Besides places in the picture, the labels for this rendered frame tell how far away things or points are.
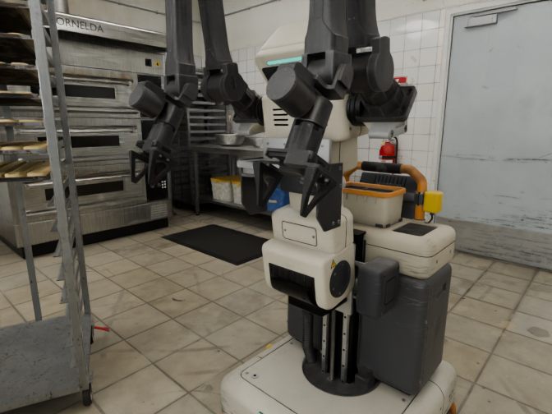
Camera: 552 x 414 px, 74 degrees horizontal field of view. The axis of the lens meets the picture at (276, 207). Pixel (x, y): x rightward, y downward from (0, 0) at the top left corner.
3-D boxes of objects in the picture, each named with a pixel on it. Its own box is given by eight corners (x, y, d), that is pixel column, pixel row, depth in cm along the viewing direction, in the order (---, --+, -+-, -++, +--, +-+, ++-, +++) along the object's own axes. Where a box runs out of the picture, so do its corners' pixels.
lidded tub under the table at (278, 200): (256, 208, 409) (255, 185, 404) (282, 201, 444) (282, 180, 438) (282, 213, 385) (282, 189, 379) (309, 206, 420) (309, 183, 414)
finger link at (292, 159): (301, 213, 55) (320, 154, 56) (267, 204, 59) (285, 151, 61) (324, 225, 60) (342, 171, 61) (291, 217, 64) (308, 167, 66)
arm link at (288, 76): (356, 70, 63) (315, 75, 69) (322, 25, 55) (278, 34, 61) (336, 134, 62) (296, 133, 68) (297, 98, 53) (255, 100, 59)
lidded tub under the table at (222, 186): (209, 198, 467) (208, 177, 461) (237, 193, 500) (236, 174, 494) (227, 202, 441) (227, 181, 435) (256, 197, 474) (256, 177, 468)
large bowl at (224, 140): (208, 146, 453) (207, 134, 450) (232, 144, 481) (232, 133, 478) (228, 147, 428) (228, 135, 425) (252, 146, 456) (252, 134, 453)
